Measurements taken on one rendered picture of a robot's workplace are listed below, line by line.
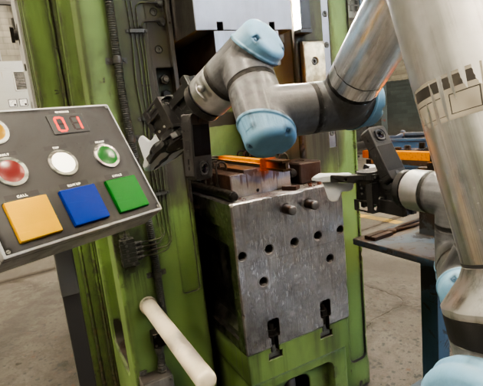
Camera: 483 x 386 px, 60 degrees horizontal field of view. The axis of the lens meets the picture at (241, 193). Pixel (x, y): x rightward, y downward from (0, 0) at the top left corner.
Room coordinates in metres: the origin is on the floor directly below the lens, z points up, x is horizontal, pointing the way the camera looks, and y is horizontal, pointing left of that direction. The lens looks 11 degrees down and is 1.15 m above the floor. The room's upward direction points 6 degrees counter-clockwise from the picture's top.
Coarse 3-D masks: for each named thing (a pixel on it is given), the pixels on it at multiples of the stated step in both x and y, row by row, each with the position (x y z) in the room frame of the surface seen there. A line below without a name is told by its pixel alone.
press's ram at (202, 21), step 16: (176, 0) 1.23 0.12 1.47; (192, 0) 1.14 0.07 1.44; (208, 0) 1.15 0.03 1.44; (224, 0) 1.17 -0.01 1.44; (240, 0) 1.20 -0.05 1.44; (256, 0) 1.22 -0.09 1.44; (272, 0) 1.24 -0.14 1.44; (288, 0) 1.27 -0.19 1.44; (176, 16) 1.24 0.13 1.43; (192, 16) 1.14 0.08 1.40; (208, 16) 1.15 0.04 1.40; (224, 16) 1.17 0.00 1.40; (240, 16) 1.19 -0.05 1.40; (256, 16) 1.22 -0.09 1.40; (272, 16) 1.24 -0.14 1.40; (288, 16) 1.26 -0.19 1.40; (176, 32) 1.26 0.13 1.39; (192, 32) 1.16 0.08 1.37; (208, 32) 1.17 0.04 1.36; (176, 48) 1.38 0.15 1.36
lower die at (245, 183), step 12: (228, 168) 1.26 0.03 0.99; (240, 168) 1.21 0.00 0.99; (252, 168) 1.19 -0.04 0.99; (204, 180) 1.33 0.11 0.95; (228, 180) 1.16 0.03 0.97; (240, 180) 1.17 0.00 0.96; (252, 180) 1.19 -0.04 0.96; (264, 180) 1.21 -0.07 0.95; (276, 180) 1.22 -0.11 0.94; (288, 180) 1.24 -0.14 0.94; (240, 192) 1.17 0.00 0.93; (252, 192) 1.19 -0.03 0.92
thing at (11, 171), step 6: (0, 162) 0.74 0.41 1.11; (6, 162) 0.75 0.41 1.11; (12, 162) 0.76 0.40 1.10; (0, 168) 0.73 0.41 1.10; (6, 168) 0.74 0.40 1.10; (12, 168) 0.75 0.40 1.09; (18, 168) 0.76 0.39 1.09; (0, 174) 0.73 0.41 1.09; (6, 174) 0.73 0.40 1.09; (12, 174) 0.74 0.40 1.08; (18, 174) 0.75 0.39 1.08; (24, 174) 0.76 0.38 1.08; (6, 180) 0.73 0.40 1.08; (12, 180) 0.74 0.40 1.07; (18, 180) 0.74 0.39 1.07
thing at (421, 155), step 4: (364, 152) 1.31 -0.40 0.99; (400, 152) 1.20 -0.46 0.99; (404, 152) 1.18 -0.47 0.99; (408, 152) 1.17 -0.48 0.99; (412, 152) 1.16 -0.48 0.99; (416, 152) 1.15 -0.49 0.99; (420, 152) 1.14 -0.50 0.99; (424, 152) 1.13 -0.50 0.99; (428, 152) 1.12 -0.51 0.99; (364, 156) 1.32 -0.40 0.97; (368, 156) 1.30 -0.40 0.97; (400, 156) 1.20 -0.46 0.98; (404, 156) 1.19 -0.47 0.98; (408, 156) 1.17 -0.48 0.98; (412, 156) 1.16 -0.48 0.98; (416, 156) 1.15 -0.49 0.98; (420, 156) 1.14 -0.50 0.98; (424, 156) 1.13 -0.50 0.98; (428, 156) 1.12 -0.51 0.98; (420, 160) 1.14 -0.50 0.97; (424, 160) 1.13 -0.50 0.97; (428, 160) 1.12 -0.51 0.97
